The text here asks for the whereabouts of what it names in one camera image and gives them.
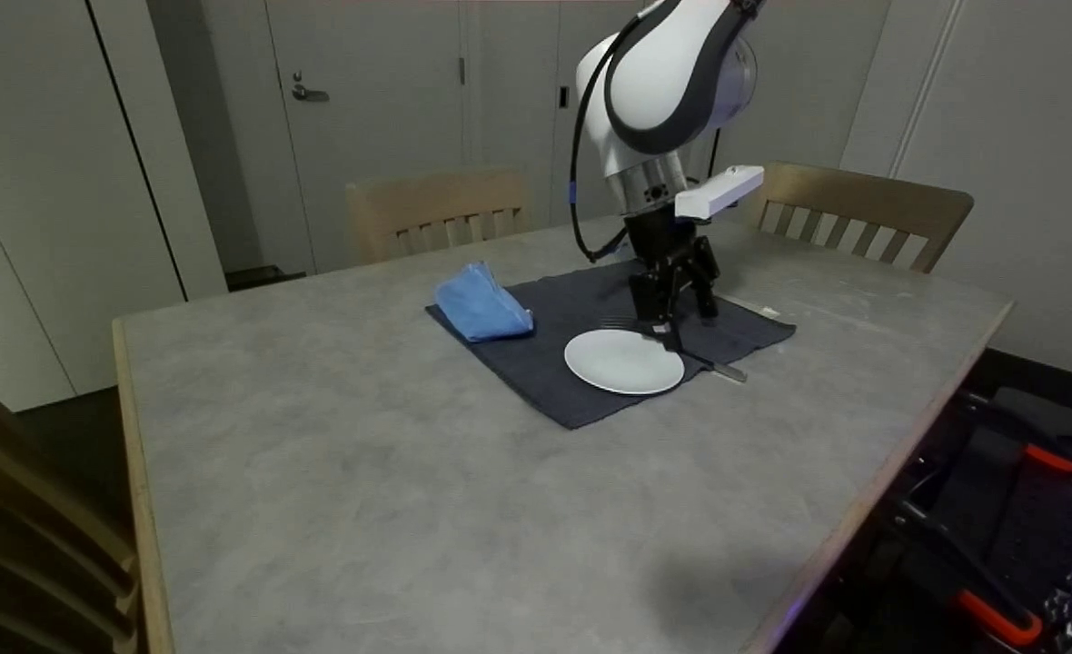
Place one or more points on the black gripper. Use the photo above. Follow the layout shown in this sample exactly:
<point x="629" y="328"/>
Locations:
<point x="670" y="255"/>

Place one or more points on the silver metal fork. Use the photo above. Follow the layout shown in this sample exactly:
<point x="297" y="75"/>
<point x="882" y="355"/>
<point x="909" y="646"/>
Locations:
<point x="719" y="367"/>

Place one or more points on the blue microfibre cloth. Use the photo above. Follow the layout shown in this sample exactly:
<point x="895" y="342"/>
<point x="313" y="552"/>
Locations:
<point x="486" y="307"/>

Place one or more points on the white round plate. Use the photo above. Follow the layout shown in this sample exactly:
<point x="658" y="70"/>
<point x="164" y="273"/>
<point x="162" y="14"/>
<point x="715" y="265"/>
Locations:
<point x="623" y="363"/>

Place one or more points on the dark grey woven placemat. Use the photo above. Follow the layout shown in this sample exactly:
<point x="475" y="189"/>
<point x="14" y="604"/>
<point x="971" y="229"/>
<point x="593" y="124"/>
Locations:
<point x="557" y="381"/>

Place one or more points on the light wooden slat-back chair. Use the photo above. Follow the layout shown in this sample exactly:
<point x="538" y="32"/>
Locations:
<point x="873" y="200"/>
<point x="438" y="200"/>

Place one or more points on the grey room door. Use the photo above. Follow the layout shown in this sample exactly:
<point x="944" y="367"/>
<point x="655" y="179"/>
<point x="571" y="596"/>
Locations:
<point x="372" y="147"/>

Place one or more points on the dark wooden chair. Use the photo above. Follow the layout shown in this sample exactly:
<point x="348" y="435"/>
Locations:
<point x="28" y="533"/>

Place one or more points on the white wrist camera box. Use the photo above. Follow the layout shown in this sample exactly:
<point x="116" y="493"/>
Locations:
<point x="721" y="189"/>

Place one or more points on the small wall switch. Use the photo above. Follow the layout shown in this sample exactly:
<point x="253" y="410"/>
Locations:
<point x="565" y="98"/>

